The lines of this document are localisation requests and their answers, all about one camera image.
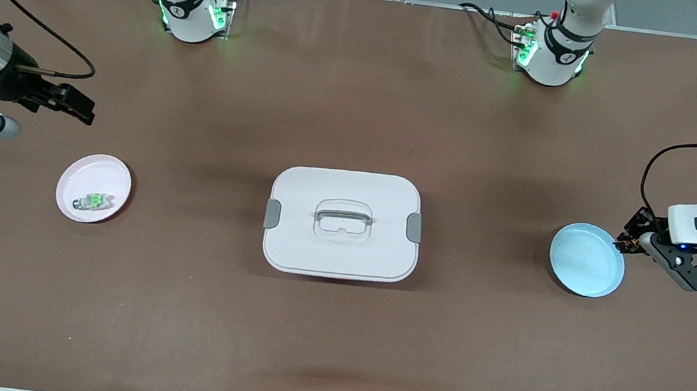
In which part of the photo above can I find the brown table mat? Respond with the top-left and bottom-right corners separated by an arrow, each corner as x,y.
0,0 -> 697,391

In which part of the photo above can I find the light blue round plate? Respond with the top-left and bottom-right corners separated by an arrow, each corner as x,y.
544,219 -> 631,302

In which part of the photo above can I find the black left base cable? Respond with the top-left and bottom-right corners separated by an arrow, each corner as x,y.
455,2 -> 535,48

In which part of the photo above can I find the white lidded storage box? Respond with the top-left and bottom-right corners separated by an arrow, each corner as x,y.
257,159 -> 430,290

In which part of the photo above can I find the pink round plate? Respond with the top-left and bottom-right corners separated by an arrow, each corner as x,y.
52,148 -> 136,229

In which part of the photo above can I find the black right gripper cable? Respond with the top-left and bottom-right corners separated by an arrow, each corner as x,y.
0,0 -> 106,83

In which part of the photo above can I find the green and clear switch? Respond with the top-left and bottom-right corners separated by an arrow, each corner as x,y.
71,188 -> 115,216

